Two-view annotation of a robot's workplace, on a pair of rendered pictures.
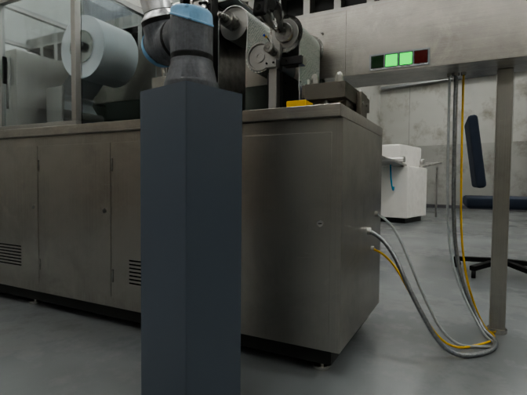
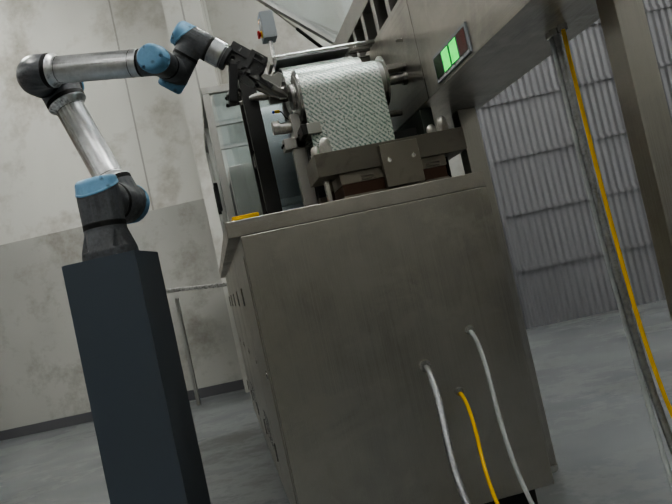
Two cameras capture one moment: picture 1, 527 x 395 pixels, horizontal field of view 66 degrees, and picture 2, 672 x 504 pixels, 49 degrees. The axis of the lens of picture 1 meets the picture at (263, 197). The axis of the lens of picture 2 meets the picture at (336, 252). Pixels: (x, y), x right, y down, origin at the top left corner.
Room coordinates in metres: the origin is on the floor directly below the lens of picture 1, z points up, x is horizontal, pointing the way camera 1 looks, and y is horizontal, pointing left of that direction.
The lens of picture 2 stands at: (0.40, -1.78, 0.71)
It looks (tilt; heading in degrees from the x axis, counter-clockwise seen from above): 2 degrees up; 53
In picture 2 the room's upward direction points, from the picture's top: 12 degrees counter-clockwise
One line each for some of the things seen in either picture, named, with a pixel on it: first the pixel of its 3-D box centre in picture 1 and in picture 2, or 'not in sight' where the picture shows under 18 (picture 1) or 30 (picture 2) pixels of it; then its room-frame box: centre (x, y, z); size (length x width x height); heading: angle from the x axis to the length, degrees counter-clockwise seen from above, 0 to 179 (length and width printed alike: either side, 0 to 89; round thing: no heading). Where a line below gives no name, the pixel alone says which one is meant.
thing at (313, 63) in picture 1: (309, 74); (351, 130); (1.74, -0.19, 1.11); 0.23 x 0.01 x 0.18; 153
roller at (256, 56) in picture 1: (272, 64); not in sight; (1.83, -0.03, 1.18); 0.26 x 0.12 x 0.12; 153
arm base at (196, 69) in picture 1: (191, 74); (107, 240); (1.14, 0.20, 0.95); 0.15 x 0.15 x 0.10
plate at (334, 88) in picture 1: (339, 99); (384, 157); (1.73, -0.32, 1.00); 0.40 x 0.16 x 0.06; 153
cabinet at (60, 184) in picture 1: (125, 222); (328, 351); (2.14, 0.73, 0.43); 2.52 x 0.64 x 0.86; 63
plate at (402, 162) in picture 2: (362, 106); (401, 162); (1.70, -0.41, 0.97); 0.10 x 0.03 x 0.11; 153
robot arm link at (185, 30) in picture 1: (190, 32); (100, 199); (1.14, 0.21, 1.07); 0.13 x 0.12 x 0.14; 41
